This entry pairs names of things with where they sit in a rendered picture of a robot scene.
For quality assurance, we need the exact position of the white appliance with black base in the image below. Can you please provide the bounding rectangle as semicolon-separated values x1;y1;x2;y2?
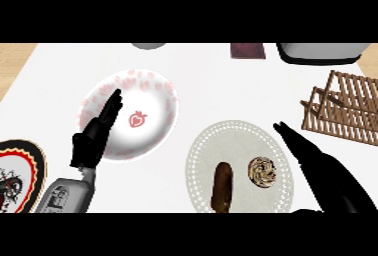
274;42;373;66

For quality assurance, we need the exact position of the round white lace placemat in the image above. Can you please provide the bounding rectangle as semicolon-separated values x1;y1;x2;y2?
184;119;295;214

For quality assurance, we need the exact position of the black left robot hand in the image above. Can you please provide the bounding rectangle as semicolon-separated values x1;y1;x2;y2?
69;88;124;169

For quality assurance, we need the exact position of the brown eclair pastry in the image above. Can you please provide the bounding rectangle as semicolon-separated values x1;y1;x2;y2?
209;161;234;214

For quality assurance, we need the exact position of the white plate with pink hearts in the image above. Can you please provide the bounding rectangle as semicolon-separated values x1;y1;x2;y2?
77;68;180;164

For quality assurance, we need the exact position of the chocolate swirl cupcake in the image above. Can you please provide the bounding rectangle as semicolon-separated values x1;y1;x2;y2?
246;156;279;189

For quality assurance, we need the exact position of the brown wooden tiered shelf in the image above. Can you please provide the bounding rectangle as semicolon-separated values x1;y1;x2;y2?
299;69;378;147

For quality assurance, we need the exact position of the grey round object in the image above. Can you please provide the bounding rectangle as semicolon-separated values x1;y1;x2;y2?
130;42;167;51

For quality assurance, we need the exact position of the dark red box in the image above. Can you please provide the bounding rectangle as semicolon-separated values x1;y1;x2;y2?
229;42;267;60

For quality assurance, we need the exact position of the black red patterned plate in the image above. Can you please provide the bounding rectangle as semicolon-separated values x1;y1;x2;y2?
0;139;48;214

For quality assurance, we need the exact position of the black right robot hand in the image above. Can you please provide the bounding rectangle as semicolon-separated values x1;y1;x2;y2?
271;121;378;214

